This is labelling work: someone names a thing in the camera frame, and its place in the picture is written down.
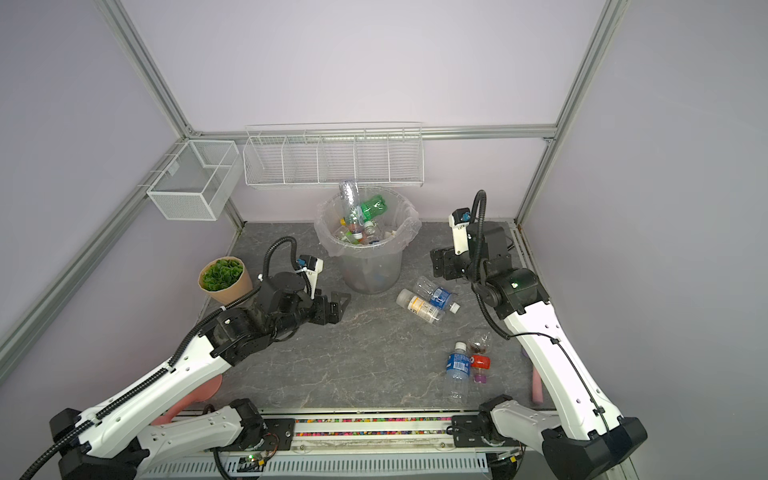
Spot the aluminium rail with beads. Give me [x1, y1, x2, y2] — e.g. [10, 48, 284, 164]
[137, 409, 541, 457]

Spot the purple pink toy shovel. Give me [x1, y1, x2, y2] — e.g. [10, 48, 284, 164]
[531, 368, 544, 405]

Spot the green plant in beige pot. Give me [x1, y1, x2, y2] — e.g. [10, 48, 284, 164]
[198, 257, 253, 305]

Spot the grey mesh waste bin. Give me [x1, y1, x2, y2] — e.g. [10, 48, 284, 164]
[323, 214, 406, 294]

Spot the white wire wall rack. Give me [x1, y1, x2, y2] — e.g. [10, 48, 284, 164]
[242, 122, 425, 188]

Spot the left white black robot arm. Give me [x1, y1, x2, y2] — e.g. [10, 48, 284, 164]
[22, 236, 351, 479]

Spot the white mesh wall basket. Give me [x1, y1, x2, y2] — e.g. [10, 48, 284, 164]
[148, 140, 244, 221]

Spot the Ganten clear water bottle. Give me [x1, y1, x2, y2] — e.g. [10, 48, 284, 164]
[339, 180, 364, 242]

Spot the pink round toy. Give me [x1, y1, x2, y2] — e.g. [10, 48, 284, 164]
[152, 375, 223, 426]

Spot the frosted bottle yellow label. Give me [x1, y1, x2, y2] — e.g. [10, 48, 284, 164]
[396, 289, 445, 325]

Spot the green soda bottle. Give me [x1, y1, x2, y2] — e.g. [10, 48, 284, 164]
[359, 194, 388, 222]

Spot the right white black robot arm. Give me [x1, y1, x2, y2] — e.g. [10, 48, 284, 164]
[430, 190, 648, 479]

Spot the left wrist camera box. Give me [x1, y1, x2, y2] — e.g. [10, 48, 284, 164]
[296, 255, 324, 299]

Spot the clear plastic bin liner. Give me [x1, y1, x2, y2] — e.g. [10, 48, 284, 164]
[314, 186, 422, 259]

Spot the small blue label water bottle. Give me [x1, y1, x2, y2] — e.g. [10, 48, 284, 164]
[444, 341, 471, 402]

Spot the clear bottle blue label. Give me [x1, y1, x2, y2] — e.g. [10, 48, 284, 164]
[414, 276, 460, 314]

